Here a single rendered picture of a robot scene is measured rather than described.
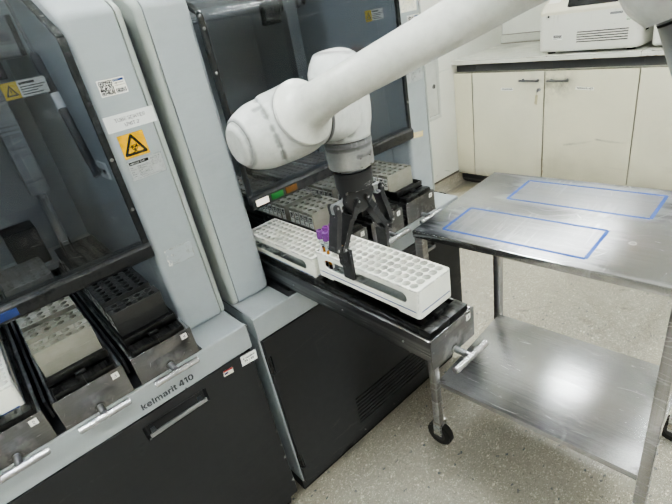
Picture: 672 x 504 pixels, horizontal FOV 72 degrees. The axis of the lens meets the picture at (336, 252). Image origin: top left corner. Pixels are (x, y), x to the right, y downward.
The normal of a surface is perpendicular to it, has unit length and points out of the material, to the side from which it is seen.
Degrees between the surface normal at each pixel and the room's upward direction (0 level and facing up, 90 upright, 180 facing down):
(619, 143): 90
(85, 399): 90
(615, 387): 0
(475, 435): 0
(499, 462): 0
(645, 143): 90
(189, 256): 90
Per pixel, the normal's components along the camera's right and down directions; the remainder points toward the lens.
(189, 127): 0.65, 0.25
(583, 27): -0.76, 0.42
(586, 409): -0.18, -0.87
